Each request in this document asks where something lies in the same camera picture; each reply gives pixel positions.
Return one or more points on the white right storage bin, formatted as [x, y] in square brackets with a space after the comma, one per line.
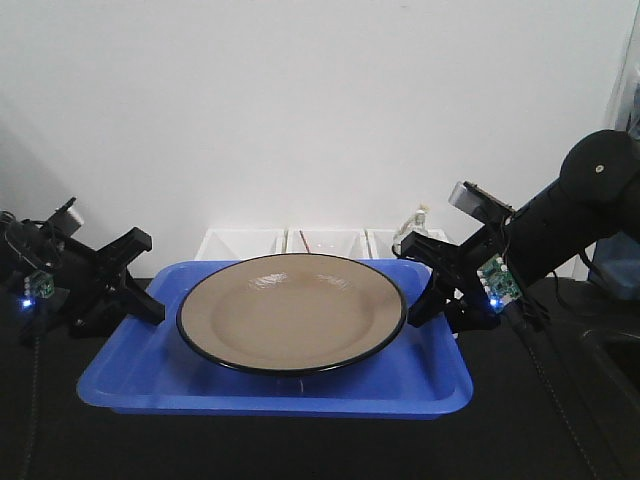
[380, 241]

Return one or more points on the red glass stirring rod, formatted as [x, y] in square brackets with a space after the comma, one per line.
[304, 241]

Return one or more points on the white storage bin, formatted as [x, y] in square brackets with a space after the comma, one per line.
[240, 244]
[380, 241]
[348, 243]

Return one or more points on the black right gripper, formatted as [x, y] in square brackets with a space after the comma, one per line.
[455, 288]

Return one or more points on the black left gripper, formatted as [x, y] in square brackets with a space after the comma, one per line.
[87, 282]

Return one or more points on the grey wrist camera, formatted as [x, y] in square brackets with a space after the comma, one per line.
[66, 219]
[471, 199]

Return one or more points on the white left storage bin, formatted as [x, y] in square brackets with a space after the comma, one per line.
[240, 244]

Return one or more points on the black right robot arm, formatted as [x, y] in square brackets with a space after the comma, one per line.
[595, 196]

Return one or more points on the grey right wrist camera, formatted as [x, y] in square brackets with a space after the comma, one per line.
[471, 199]

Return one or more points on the beige plate with black rim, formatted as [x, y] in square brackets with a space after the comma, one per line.
[292, 314]

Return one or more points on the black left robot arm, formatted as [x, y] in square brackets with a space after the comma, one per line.
[9, 268]

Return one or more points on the green circuit board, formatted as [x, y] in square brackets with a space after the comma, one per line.
[498, 283]
[37, 285]

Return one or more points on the blue plastic tray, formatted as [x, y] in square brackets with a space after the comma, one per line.
[146, 369]

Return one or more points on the green left circuit board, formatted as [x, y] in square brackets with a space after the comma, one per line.
[37, 285]

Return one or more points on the green right circuit board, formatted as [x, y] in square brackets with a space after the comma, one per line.
[498, 283]

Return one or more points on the round glass flask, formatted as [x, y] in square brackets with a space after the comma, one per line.
[415, 223]

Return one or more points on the white middle storage bin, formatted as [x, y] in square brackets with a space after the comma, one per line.
[348, 243]

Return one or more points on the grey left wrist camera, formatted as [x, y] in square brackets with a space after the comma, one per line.
[66, 219]

